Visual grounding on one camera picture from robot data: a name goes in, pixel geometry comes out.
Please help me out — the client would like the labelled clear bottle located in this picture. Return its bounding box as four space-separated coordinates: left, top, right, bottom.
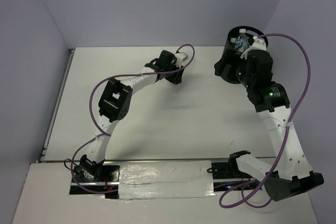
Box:
230 28 249 52

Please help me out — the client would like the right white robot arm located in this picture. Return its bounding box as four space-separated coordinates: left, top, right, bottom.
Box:
214 49 324 201

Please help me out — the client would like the black round bin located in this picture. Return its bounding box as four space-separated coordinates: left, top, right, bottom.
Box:
221 26 264 84

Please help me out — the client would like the silver foil sheet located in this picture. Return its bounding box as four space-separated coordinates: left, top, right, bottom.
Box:
118 161 215 199

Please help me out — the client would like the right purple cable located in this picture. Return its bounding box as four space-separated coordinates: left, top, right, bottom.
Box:
219 33 310 209

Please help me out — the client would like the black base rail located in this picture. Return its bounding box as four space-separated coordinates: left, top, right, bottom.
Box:
69 161 253 199

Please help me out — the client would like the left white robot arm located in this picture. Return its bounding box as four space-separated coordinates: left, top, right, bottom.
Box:
79 50 189 182

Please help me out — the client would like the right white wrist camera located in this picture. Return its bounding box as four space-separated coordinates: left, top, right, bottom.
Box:
240 36 267 59

